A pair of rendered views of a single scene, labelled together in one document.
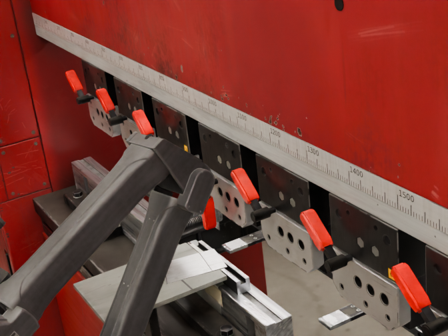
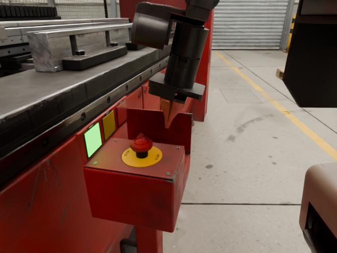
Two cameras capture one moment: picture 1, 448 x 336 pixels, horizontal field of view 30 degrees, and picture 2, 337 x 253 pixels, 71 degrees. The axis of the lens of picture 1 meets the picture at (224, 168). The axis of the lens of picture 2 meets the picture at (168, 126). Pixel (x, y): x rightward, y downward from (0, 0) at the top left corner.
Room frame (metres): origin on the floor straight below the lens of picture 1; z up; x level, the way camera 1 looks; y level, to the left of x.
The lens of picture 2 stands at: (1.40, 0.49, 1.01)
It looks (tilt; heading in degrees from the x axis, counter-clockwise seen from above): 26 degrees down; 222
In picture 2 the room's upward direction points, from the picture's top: straight up
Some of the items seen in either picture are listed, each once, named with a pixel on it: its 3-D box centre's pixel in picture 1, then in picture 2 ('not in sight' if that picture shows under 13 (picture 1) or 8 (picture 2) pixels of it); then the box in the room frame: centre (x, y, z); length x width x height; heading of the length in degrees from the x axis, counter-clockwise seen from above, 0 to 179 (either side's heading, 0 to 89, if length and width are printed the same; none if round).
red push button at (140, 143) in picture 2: not in sight; (141, 149); (1.17, 0.22, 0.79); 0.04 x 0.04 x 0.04
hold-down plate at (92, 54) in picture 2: not in sight; (100, 55); (0.98, -0.18, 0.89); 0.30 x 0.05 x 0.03; 27
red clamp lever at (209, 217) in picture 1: (209, 203); not in sight; (1.37, 0.03, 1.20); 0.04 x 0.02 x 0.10; 117
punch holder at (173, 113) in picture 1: (190, 139); not in sight; (1.56, 0.06, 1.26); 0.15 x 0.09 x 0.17; 27
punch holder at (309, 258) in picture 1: (305, 206); not in sight; (1.21, -0.12, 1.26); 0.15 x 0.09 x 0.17; 27
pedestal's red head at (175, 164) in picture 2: not in sight; (145, 155); (1.13, 0.19, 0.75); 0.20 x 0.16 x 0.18; 29
